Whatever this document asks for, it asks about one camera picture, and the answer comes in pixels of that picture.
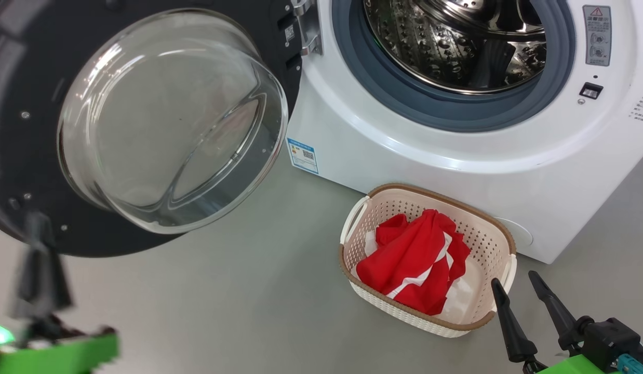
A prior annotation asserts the blue energy label sticker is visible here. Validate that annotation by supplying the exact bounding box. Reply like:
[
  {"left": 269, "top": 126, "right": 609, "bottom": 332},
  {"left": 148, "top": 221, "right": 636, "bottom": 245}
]
[{"left": 286, "top": 137, "right": 320, "bottom": 175}]

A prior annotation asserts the stainless steel washer drum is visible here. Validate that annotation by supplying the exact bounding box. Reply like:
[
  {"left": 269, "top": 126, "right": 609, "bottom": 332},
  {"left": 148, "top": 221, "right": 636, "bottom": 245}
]
[{"left": 363, "top": 0, "right": 548, "bottom": 96}]

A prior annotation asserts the grey rubber door gasket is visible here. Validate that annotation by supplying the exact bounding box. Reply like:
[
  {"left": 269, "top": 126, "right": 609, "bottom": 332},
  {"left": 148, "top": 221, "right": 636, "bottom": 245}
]
[{"left": 331, "top": 0, "right": 577, "bottom": 133}]

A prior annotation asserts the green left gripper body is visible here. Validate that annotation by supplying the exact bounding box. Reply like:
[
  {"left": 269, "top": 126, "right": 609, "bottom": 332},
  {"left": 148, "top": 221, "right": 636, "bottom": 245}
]
[{"left": 0, "top": 325, "right": 120, "bottom": 374}]

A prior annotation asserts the cream perforated laundry basket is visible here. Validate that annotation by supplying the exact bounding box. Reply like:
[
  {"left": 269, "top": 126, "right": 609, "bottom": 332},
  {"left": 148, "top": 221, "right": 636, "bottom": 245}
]
[{"left": 339, "top": 182, "right": 518, "bottom": 339}]

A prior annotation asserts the grey warning sticker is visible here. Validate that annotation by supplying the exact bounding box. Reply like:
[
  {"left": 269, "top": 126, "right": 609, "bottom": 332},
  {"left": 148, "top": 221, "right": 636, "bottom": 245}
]
[{"left": 582, "top": 5, "right": 612, "bottom": 67}]

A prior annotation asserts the red garment with white stripes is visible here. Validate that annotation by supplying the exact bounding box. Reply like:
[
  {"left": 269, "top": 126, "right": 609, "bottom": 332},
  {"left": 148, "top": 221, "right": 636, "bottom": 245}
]
[{"left": 353, "top": 208, "right": 484, "bottom": 323}]

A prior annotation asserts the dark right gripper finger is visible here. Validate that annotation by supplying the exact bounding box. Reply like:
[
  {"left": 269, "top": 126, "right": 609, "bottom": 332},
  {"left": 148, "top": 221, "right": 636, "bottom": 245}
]
[
  {"left": 528, "top": 270, "right": 583, "bottom": 352},
  {"left": 490, "top": 277, "right": 539, "bottom": 364}
]

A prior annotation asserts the round white filter cover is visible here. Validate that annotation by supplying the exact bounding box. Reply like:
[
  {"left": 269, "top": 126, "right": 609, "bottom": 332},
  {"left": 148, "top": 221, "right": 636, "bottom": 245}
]
[{"left": 492, "top": 217, "right": 534, "bottom": 248}]

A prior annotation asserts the teal right camera connector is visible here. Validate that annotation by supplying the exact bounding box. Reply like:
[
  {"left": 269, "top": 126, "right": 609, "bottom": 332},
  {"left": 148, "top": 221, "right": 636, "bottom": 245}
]
[{"left": 617, "top": 353, "right": 643, "bottom": 374}]

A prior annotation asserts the white front-load washing machine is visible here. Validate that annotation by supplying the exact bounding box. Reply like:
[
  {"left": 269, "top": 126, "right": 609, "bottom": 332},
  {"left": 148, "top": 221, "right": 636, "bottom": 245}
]
[{"left": 285, "top": 0, "right": 643, "bottom": 264}]

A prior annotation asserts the black round glass washer door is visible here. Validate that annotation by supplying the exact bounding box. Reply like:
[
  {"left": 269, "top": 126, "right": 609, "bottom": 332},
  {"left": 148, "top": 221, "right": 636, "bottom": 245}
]
[{"left": 0, "top": 0, "right": 323, "bottom": 258}]

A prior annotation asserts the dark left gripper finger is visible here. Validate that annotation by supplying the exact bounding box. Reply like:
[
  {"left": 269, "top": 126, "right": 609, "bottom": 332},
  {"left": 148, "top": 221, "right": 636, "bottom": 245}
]
[{"left": 10, "top": 212, "right": 74, "bottom": 320}]

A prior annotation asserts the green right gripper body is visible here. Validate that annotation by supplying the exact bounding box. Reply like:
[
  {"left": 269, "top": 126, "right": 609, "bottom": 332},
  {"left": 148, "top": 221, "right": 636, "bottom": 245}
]
[{"left": 524, "top": 353, "right": 619, "bottom": 374}]

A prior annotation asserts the metal door hinge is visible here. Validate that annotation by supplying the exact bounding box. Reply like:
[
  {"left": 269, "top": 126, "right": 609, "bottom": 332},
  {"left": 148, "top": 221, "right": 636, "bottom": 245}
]
[{"left": 290, "top": 0, "right": 323, "bottom": 57}]

